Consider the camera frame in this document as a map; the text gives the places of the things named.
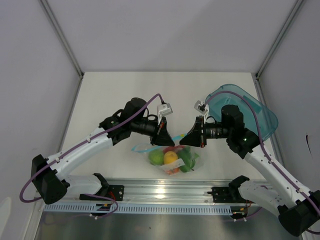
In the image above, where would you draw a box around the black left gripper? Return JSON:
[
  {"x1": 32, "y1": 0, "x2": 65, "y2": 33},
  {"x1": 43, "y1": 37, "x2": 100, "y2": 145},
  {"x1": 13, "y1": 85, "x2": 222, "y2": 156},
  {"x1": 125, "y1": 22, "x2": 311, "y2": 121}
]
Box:
[{"x1": 130, "y1": 114, "x2": 175, "y2": 147}]

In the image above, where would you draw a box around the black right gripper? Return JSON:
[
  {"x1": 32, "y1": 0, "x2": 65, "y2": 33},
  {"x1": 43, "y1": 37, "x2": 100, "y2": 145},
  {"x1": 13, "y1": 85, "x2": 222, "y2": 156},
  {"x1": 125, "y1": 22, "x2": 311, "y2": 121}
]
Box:
[{"x1": 179, "y1": 116, "x2": 232, "y2": 149}]

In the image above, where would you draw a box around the dark green toy bell pepper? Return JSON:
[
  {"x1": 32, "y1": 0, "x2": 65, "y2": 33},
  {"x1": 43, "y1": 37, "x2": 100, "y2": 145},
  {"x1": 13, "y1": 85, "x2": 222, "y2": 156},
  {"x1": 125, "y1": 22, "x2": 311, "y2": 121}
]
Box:
[{"x1": 177, "y1": 146, "x2": 200, "y2": 173}]

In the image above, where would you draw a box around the clear zip bag teal zipper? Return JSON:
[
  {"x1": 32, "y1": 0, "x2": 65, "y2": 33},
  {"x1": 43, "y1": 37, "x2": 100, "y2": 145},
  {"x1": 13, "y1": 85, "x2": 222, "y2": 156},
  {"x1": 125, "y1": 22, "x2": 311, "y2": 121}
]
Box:
[{"x1": 131, "y1": 133, "x2": 204, "y2": 175}]

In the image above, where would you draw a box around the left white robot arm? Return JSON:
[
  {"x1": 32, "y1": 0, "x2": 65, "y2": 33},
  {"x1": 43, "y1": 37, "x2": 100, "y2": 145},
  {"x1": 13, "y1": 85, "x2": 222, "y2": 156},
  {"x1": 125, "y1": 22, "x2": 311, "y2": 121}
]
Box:
[{"x1": 30, "y1": 97, "x2": 175, "y2": 205}]

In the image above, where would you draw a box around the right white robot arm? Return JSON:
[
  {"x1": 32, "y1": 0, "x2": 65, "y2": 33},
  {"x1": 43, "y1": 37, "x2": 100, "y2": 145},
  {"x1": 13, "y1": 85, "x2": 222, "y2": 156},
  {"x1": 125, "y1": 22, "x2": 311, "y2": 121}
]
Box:
[{"x1": 180, "y1": 101, "x2": 320, "y2": 237}]

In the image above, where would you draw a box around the teal plastic tub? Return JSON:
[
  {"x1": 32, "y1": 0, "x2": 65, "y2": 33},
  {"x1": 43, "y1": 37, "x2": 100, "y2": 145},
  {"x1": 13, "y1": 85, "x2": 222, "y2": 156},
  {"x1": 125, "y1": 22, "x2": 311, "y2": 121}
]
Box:
[{"x1": 205, "y1": 84, "x2": 279, "y2": 141}]

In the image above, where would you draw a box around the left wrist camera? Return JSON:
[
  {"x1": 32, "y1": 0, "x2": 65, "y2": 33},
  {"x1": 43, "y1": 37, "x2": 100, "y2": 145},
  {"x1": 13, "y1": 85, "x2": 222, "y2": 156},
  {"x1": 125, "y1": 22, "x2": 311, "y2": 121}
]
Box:
[{"x1": 157, "y1": 103, "x2": 173, "y2": 118}]

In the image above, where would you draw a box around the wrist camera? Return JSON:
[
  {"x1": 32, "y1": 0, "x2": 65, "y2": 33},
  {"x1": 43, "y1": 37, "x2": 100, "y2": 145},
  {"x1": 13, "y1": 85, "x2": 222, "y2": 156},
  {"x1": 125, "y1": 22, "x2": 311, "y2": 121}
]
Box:
[
  {"x1": 194, "y1": 100, "x2": 209, "y2": 119},
  {"x1": 157, "y1": 103, "x2": 173, "y2": 118}
]

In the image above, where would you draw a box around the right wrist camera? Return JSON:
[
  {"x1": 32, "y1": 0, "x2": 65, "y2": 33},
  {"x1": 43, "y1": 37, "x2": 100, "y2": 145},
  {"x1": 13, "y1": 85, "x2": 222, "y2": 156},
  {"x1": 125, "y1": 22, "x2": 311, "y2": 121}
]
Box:
[{"x1": 194, "y1": 100, "x2": 209, "y2": 119}]

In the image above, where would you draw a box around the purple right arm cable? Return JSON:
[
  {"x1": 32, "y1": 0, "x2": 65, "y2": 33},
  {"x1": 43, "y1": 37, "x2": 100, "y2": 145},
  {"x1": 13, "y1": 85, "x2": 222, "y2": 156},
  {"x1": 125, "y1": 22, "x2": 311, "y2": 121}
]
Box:
[{"x1": 199, "y1": 91, "x2": 320, "y2": 235}]

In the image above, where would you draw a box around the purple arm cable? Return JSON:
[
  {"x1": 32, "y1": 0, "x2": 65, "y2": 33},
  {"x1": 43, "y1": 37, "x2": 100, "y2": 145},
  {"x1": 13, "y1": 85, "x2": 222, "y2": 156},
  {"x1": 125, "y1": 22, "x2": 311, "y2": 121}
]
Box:
[
  {"x1": 19, "y1": 93, "x2": 166, "y2": 203},
  {"x1": 199, "y1": 91, "x2": 320, "y2": 235}
]

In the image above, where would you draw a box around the aluminium mounting rail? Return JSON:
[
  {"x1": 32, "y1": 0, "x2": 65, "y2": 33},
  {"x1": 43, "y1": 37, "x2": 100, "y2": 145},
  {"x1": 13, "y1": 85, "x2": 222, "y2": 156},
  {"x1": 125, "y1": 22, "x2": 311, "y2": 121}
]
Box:
[{"x1": 33, "y1": 173, "x2": 247, "y2": 205}]

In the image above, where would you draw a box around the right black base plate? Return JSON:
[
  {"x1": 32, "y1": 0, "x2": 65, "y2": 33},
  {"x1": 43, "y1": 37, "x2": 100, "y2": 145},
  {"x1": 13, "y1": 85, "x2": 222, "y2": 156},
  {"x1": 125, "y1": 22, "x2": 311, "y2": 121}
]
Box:
[{"x1": 207, "y1": 186, "x2": 248, "y2": 204}]

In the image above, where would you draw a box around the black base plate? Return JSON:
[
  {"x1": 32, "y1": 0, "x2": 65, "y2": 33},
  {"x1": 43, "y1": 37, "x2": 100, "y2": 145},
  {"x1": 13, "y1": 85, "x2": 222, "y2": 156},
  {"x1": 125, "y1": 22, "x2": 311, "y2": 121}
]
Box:
[
  {"x1": 207, "y1": 186, "x2": 248, "y2": 204},
  {"x1": 79, "y1": 185, "x2": 125, "y2": 202}
]

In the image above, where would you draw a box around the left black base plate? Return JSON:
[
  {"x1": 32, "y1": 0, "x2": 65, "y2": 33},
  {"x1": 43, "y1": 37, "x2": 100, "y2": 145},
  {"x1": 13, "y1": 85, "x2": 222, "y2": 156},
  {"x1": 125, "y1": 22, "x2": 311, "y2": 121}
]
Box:
[{"x1": 79, "y1": 185, "x2": 125, "y2": 202}]

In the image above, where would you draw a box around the white slotted cable duct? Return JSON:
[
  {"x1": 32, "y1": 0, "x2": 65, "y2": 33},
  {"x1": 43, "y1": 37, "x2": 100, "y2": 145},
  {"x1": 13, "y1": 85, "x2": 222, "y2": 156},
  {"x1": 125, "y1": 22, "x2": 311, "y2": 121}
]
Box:
[{"x1": 43, "y1": 202, "x2": 233, "y2": 216}]

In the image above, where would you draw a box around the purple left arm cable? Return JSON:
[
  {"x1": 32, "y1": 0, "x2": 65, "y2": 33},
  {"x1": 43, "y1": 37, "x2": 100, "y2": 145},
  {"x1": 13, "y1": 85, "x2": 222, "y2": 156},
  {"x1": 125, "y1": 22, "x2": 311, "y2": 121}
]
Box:
[{"x1": 19, "y1": 93, "x2": 166, "y2": 203}]

